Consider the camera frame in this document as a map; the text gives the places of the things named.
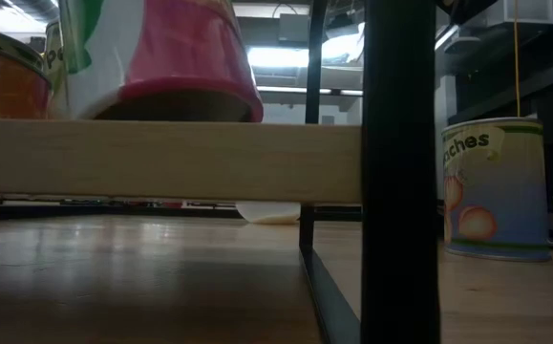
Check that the translucent plastic bowl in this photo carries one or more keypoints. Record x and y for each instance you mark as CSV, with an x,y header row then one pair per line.
x,y
266,213

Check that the orange label can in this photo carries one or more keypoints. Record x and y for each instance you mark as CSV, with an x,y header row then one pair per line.
x,y
8,91

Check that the black shelf end frame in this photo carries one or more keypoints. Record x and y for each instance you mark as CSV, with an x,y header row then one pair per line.
x,y
400,191

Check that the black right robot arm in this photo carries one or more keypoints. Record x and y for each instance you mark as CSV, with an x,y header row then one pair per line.
x,y
457,7

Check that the white ceiling box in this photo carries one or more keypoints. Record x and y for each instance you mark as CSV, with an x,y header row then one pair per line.
x,y
526,12

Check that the light wooden shelf board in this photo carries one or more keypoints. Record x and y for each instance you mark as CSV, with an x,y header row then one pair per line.
x,y
161,162

